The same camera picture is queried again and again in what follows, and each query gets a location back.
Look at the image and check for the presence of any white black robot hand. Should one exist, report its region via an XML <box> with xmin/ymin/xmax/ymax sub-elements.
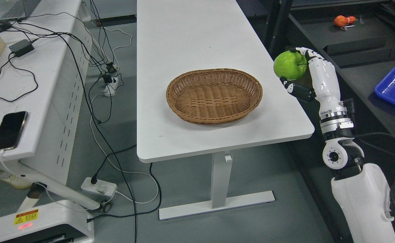
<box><xmin>279</xmin><ymin>47</ymin><xmax>347</xmax><ymax>117</ymax></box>

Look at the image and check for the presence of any green apple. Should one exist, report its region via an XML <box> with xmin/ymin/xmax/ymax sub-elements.
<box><xmin>273</xmin><ymin>51</ymin><xmax>307</xmax><ymax>80</ymax></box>

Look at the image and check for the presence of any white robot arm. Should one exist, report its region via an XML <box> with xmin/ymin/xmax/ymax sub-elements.
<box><xmin>320</xmin><ymin>107</ymin><xmax>395</xmax><ymax>243</ymax></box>

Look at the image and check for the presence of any dark shelf unit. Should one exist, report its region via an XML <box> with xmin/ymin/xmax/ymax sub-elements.
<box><xmin>262</xmin><ymin>0</ymin><xmax>395</xmax><ymax>136</ymax></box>

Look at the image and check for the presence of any orange object on shelf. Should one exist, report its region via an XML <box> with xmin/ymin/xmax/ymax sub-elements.
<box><xmin>333</xmin><ymin>15</ymin><xmax>356</xmax><ymax>28</ymax></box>

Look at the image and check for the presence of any brown wicker basket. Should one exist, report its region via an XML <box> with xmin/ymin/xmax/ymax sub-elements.
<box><xmin>166</xmin><ymin>68</ymin><xmax>263</xmax><ymax>125</ymax></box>

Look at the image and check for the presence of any white standing desk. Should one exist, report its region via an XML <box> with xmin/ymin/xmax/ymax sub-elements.
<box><xmin>137</xmin><ymin>0</ymin><xmax>315</xmax><ymax>220</ymax></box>

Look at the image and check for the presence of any white power strip far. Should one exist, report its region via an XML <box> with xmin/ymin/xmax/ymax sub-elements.
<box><xmin>103</xmin><ymin>77</ymin><xmax>119</xmax><ymax>97</ymax></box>

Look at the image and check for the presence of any white floor power strip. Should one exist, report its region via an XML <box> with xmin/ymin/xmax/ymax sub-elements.
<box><xmin>80</xmin><ymin>177</ymin><xmax>118</xmax><ymax>197</ymax></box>

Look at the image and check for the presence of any white machine with warning label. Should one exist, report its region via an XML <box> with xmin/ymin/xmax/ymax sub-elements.
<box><xmin>0</xmin><ymin>200</ymin><xmax>95</xmax><ymax>243</ymax></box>

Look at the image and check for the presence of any white left side desk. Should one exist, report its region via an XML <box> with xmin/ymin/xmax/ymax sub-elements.
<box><xmin>0</xmin><ymin>0</ymin><xmax>101</xmax><ymax>210</ymax></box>

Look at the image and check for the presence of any black power adapter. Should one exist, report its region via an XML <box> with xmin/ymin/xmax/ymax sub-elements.
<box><xmin>9</xmin><ymin>39</ymin><xmax>34</xmax><ymax>57</ymax></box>

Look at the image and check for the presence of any black smartphone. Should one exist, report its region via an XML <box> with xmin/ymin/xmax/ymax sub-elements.
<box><xmin>0</xmin><ymin>111</ymin><xmax>28</xmax><ymax>151</ymax></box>

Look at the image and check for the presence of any black computer mouse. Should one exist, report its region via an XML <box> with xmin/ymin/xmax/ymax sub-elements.
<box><xmin>0</xmin><ymin>21</ymin><xmax>12</xmax><ymax>33</ymax></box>

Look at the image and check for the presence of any grey laptop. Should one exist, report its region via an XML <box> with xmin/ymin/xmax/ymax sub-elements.
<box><xmin>0</xmin><ymin>0</ymin><xmax>40</xmax><ymax>20</ymax></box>

